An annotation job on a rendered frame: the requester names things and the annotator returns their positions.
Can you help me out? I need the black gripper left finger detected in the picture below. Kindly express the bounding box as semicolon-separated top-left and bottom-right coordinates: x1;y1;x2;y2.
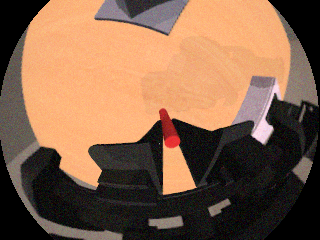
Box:
88;121;164;195

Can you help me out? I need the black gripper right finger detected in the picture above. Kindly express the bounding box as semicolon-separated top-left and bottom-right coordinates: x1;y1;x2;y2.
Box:
171;119;255;188

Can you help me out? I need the red peg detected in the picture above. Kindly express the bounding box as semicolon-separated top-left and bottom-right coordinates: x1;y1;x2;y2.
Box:
159;109;180;148

